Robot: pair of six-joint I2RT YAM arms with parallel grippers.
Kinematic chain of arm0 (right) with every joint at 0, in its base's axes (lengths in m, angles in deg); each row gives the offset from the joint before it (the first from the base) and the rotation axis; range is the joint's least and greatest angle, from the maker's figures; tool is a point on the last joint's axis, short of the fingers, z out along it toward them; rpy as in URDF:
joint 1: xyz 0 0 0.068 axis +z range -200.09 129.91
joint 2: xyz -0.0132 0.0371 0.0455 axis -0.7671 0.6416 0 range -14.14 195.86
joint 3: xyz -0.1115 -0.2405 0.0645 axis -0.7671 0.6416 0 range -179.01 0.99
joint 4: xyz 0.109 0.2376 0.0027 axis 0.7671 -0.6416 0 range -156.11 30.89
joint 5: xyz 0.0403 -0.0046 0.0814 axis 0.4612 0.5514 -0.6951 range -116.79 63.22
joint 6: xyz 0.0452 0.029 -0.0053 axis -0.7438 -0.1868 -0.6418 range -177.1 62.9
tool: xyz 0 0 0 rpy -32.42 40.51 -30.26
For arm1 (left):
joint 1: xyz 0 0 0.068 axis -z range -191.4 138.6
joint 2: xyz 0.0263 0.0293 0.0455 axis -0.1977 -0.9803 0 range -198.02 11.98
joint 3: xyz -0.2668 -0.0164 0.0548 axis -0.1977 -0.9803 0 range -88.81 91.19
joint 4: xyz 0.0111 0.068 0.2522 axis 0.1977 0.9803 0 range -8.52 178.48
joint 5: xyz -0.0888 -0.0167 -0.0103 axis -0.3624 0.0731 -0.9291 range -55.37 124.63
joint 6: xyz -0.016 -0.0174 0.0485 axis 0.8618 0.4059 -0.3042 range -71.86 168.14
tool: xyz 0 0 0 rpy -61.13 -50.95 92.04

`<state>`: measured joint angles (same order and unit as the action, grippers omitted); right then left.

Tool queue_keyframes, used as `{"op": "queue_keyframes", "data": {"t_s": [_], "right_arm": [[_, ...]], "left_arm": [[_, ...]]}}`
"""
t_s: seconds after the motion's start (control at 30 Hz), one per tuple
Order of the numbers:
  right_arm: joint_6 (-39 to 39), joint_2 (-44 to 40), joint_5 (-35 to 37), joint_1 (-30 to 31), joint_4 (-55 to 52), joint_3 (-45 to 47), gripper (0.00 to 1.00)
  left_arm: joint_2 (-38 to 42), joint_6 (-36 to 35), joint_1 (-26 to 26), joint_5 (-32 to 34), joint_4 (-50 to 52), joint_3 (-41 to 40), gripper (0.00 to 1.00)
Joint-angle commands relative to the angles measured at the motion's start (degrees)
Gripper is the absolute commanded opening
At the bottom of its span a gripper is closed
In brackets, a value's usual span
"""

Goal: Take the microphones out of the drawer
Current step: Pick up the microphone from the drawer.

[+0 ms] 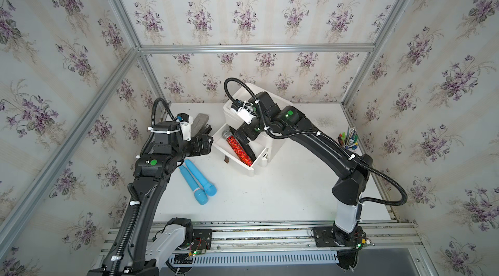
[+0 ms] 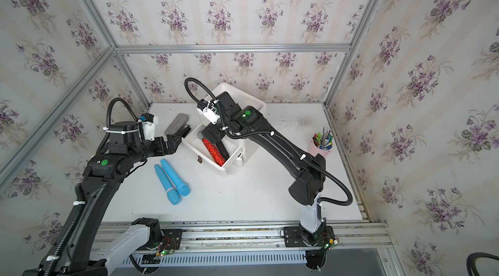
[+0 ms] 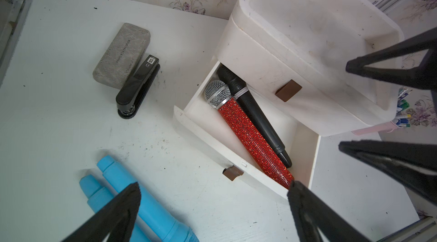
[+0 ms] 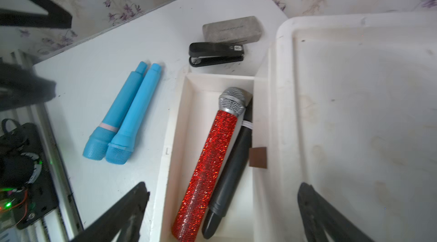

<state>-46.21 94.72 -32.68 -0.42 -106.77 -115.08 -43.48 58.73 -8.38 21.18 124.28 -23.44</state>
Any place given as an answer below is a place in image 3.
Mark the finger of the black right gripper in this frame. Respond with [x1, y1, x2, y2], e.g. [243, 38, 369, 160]
[346, 28, 437, 90]
[339, 140, 437, 205]

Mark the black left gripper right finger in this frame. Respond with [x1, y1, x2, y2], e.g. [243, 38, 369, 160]
[287, 181, 369, 242]

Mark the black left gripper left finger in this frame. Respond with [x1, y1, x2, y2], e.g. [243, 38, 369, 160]
[64, 182, 142, 242]

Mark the blue toy microphone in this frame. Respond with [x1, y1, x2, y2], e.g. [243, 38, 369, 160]
[97, 155, 199, 242]
[79, 175, 151, 242]

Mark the black handheld microphone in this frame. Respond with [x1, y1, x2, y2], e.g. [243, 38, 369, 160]
[217, 65, 292, 168]

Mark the white three-drawer cabinet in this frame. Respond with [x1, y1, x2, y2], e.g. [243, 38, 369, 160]
[230, 0, 404, 124]

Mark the red glitter microphone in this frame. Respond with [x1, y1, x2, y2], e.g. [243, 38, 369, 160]
[204, 80, 294, 188]

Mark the white top drawer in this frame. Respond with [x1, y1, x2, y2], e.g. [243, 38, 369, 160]
[216, 17, 382, 136]

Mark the pink cup of pens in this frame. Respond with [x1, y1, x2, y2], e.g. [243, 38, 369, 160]
[352, 87, 412, 136]

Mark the black stapler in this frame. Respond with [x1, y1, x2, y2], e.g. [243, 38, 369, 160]
[116, 55, 160, 119]

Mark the grey rectangular eraser block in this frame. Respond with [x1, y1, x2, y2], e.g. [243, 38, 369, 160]
[93, 23, 151, 89]

